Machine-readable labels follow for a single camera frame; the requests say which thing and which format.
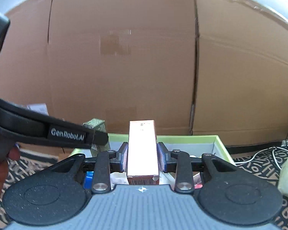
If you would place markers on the large brown cardboard box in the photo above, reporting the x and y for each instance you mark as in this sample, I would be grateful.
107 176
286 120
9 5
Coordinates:
200 67

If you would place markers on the blue white small box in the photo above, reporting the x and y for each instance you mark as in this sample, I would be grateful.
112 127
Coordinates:
88 180

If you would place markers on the olive green small box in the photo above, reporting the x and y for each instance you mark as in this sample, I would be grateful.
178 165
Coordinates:
99 125

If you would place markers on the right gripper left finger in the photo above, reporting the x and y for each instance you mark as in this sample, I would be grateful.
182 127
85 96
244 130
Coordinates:
106 163

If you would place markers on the patterned black rug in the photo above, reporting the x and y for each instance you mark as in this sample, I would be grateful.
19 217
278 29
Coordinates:
30 162

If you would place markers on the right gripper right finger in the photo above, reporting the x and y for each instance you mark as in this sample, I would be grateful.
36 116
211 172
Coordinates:
177 162

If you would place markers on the brown white carton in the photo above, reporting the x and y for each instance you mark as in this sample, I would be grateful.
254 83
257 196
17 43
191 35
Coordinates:
142 156

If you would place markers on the white shipping label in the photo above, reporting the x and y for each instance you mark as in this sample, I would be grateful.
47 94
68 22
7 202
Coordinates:
39 108

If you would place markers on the green storage box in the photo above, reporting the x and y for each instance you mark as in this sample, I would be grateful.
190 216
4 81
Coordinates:
193 145

